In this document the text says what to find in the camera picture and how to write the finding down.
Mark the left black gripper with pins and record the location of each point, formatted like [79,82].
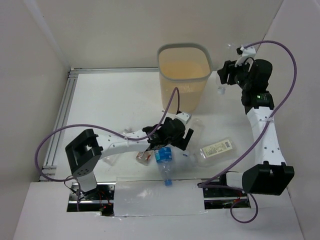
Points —
[182,139]

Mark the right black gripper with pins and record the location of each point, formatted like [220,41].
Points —
[229,67]

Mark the clear crushed bottle white-blue cap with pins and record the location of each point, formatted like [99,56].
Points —
[189,156]

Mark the beige label clear bottle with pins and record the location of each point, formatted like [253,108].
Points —
[217,152]

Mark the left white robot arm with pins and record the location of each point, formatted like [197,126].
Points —
[84,152]

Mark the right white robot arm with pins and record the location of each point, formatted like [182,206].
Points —
[270,174]

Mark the beige plastic waste bin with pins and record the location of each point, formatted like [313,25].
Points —
[186,66]

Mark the blue label water bottle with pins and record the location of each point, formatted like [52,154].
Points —
[164,161]

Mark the red cap bottle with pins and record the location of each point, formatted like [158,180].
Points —
[143,157]

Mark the clear bottle white cap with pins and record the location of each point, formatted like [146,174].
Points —
[112,159]

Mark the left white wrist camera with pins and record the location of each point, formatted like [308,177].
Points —
[184,117]

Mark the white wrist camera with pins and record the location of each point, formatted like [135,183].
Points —
[184,117]
[244,54]

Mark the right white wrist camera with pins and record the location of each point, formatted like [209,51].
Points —
[244,54]

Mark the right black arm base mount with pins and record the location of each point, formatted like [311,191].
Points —
[216,198]

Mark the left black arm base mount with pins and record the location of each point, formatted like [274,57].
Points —
[99,201]

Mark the aluminium frame rail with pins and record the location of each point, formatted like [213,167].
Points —
[130,99]

